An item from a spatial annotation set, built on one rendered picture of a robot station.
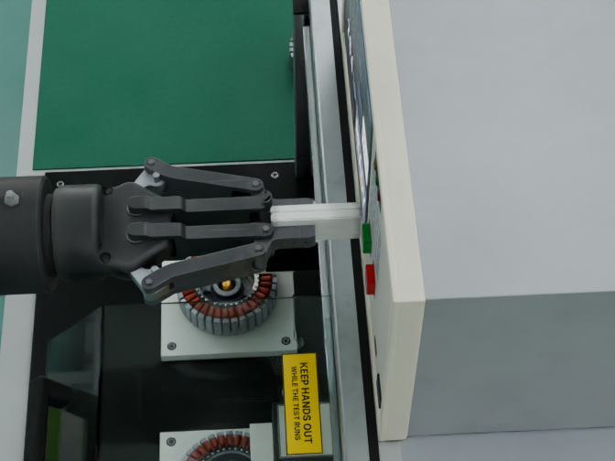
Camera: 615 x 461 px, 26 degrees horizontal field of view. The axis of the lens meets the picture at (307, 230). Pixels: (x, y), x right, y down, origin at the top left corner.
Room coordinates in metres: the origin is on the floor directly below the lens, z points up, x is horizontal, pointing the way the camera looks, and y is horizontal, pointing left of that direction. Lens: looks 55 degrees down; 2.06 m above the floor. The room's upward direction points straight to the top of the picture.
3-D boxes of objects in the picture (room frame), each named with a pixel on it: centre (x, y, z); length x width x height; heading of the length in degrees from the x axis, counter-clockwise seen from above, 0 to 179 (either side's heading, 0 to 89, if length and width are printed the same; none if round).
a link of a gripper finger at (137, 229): (0.59, 0.08, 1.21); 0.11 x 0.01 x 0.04; 92
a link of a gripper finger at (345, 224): (0.60, -0.01, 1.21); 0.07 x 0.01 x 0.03; 93
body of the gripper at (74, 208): (0.60, 0.15, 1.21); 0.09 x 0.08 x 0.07; 93
